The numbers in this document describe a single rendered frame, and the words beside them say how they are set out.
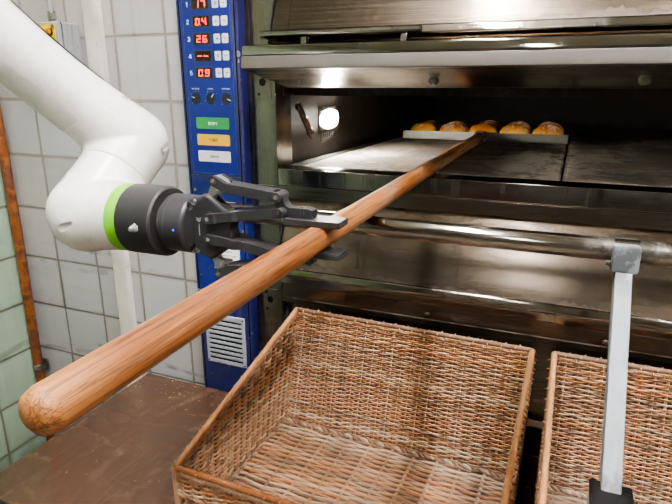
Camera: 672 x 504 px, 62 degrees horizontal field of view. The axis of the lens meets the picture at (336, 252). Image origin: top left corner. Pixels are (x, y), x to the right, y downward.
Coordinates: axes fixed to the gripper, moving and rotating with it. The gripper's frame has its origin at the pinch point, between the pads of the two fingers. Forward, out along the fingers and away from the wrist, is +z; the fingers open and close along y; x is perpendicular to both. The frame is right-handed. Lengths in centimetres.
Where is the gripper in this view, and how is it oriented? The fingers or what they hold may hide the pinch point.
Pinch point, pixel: (316, 236)
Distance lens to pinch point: 65.9
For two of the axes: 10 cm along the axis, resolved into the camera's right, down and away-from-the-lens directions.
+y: 0.0, 9.6, 2.9
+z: 9.3, 1.1, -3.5
